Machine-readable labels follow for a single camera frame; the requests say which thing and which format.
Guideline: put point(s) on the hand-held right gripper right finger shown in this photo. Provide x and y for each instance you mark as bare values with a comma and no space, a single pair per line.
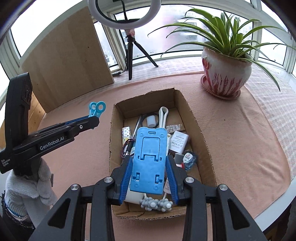
172,178

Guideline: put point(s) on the white patterned tube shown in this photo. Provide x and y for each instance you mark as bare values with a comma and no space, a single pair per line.
126,136

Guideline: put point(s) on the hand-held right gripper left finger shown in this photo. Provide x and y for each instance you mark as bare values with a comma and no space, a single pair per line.
126,178

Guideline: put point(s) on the person's left hand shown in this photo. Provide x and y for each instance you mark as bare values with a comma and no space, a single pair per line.
34,192

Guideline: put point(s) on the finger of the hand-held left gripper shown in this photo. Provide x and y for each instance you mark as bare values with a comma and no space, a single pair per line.
87,125
74,121

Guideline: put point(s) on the small lotion bottle grey cap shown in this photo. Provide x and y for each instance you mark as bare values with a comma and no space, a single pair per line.
179,158

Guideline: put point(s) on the green spider plant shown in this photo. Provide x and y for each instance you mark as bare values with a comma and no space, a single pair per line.
229,41

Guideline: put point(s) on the white neck massager grey balls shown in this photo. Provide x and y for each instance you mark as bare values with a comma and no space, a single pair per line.
152,205

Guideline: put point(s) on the light wooden board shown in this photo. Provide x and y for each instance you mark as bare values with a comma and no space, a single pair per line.
69,62

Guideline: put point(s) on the black phone clamp gooseneck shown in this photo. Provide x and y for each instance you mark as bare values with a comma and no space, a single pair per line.
124,11

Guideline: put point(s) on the blue plastic phone stand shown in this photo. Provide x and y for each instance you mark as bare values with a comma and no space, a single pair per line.
148,166

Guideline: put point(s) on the brown cardboard box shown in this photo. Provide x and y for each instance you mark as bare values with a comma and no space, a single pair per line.
196,139

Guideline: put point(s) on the clear pen black grip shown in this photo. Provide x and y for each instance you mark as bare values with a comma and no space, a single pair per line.
138,125

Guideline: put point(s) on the small clear blue bottle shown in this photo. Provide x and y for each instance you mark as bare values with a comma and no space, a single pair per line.
190,158

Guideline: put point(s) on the white wall charger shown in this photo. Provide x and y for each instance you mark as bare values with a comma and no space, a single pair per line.
179,141

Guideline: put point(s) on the person's left forearm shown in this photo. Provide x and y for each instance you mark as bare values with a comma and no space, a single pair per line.
13,229

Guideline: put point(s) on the white sunscreen bottle blue cap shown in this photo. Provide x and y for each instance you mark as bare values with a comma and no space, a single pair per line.
134,197

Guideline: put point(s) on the light blue plastic clip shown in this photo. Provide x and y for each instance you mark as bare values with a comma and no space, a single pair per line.
97,109

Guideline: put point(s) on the pink pot saucer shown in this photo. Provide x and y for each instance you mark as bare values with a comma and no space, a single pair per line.
227,97

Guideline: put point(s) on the small translucent white cap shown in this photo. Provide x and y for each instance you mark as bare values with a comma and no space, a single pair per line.
150,121

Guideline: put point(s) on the pine plank panel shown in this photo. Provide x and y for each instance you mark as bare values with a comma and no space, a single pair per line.
37,109

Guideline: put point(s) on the white red flower pot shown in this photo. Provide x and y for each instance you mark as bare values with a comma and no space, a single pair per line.
222,74

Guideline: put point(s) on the pink tablecloth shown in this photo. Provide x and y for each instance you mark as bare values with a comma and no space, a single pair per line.
242,150

